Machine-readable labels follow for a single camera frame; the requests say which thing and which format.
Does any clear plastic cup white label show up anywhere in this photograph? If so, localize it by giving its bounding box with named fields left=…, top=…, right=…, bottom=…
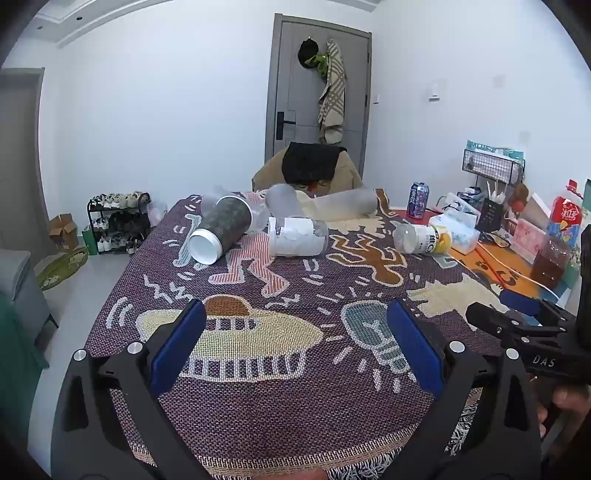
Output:
left=267, top=217, right=329, bottom=257

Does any tall frosted plastic cup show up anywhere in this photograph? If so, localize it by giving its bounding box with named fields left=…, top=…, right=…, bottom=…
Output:
left=310, top=188, right=378, bottom=222

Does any dark patterned paper cup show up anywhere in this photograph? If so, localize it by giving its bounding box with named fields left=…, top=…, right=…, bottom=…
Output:
left=188, top=195, right=252, bottom=266

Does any small frosted plastic cup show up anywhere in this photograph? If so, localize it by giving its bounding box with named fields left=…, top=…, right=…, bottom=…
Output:
left=266, top=184, right=305, bottom=218

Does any person's right hand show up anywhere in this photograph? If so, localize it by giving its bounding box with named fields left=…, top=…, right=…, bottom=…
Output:
left=530, top=376, right=590, bottom=445

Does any orange cat mat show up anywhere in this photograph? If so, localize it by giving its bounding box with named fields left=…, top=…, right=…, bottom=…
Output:
left=432, top=242, right=571, bottom=307

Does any pink floral box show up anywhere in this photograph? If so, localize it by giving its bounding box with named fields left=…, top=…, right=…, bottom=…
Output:
left=512, top=219, right=546, bottom=264

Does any red snack bag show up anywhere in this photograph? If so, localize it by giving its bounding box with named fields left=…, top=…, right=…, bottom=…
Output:
left=547, top=195, right=583, bottom=248

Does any black mesh pen holder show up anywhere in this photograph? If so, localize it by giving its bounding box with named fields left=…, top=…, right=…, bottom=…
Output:
left=476, top=198, right=504, bottom=233

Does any white tissue pack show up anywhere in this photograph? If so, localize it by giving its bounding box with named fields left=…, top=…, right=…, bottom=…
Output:
left=429, top=210, right=480, bottom=255

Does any brown plush toy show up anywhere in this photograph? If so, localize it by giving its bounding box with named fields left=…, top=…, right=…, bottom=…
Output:
left=507, top=183, right=529, bottom=215

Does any orange label vitamin bottle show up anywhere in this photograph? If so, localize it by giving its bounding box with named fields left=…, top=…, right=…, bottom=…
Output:
left=394, top=224, right=452, bottom=255

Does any green round rug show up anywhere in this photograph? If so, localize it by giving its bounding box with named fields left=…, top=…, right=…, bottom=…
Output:
left=37, top=247, right=89, bottom=291

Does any grey sofa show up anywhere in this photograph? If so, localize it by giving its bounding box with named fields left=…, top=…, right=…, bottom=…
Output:
left=0, top=249, right=57, bottom=342

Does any patterned woven purple blanket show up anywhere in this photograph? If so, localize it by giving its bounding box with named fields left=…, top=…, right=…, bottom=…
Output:
left=86, top=195, right=501, bottom=479

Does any purple soda can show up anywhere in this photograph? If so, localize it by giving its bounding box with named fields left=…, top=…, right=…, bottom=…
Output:
left=407, top=182, right=430, bottom=219

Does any cardboard box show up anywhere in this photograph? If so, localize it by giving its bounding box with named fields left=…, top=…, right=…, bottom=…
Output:
left=48, top=213, right=79, bottom=252

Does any black shoe rack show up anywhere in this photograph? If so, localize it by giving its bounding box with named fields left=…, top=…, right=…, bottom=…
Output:
left=86, top=191, right=151, bottom=255

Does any black jacket on chair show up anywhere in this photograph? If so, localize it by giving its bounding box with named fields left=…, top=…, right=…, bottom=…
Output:
left=281, top=142, right=346, bottom=186

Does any tan chair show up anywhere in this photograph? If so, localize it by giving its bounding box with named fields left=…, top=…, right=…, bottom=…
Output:
left=252, top=146, right=363, bottom=196

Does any plaid scarf on door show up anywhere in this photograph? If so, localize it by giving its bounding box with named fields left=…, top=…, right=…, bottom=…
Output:
left=318, top=39, right=346, bottom=145

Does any grey door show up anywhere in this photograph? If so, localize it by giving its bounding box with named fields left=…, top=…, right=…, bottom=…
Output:
left=264, top=14, right=372, bottom=173

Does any black hat on door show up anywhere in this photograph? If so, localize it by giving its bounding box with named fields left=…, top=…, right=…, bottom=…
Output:
left=297, top=38, right=320, bottom=69

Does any white cable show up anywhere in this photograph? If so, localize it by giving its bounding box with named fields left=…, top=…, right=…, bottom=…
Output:
left=475, top=239, right=560, bottom=292

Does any black wire basket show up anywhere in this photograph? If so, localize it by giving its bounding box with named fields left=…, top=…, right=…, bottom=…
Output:
left=462, top=149, right=525, bottom=186

